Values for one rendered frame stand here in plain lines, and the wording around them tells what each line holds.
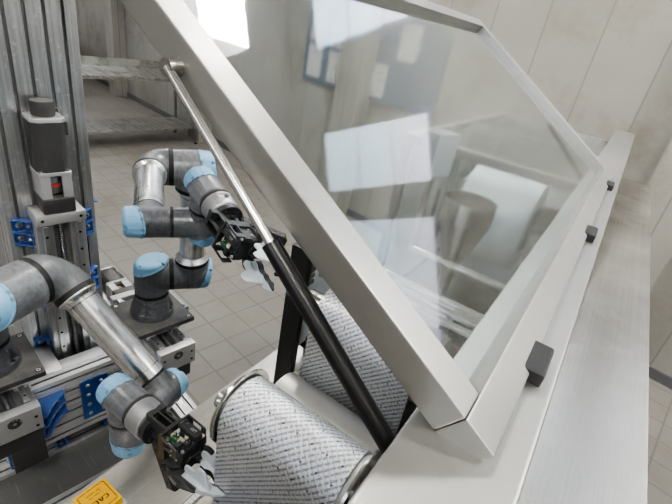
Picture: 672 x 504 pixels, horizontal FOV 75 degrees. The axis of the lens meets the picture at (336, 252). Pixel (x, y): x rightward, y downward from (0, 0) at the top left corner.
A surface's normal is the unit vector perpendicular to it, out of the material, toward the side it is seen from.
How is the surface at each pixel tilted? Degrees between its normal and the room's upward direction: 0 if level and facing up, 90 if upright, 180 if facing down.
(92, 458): 0
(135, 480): 0
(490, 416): 33
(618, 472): 0
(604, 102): 90
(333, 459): 19
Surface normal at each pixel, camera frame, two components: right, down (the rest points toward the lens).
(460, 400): 0.58, -0.52
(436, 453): 0.17, -0.87
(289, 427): -0.02, -0.73
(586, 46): -0.69, 0.23
